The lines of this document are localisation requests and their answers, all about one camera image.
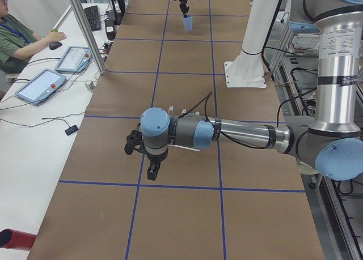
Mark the white wire cup holder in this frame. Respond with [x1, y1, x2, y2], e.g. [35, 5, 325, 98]
[168, 106, 202, 151]

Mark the black keyboard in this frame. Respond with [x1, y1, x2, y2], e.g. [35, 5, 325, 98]
[84, 5, 102, 31]

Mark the red cylinder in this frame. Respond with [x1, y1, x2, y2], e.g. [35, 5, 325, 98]
[1, 229, 37, 251]

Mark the teach pendant tablet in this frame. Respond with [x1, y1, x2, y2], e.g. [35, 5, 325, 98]
[54, 46, 92, 74]
[15, 69, 66, 105]

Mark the aluminium frame post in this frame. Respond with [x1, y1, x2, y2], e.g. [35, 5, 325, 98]
[69, 0, 106, 75]

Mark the teach pendant tablet near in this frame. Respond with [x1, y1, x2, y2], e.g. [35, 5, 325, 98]
[15, 69, 66, 105]

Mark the small silver metal cylinder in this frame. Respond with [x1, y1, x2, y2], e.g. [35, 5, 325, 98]
[85, 80, 95, 92]

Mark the teach pendant tablet far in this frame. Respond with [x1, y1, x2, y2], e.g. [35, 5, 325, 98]
[54, 46, 92, 74]

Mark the black computer mouse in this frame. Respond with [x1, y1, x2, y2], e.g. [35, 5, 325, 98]
[49, 41, 62, 50]

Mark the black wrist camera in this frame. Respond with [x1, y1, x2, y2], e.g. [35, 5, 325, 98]
[124, 123, 146, 155]

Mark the light blue plastic cup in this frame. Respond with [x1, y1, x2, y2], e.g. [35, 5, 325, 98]
[182, 14, 193, 31]

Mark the seated person green shirt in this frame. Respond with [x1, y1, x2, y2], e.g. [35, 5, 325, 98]
[1, 0, 66, 74]

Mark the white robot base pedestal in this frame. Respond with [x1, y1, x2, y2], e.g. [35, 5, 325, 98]
[225, 0, 280, 88]

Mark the small black puck device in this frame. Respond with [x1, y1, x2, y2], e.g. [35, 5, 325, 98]
[65, 125, 79, 136]

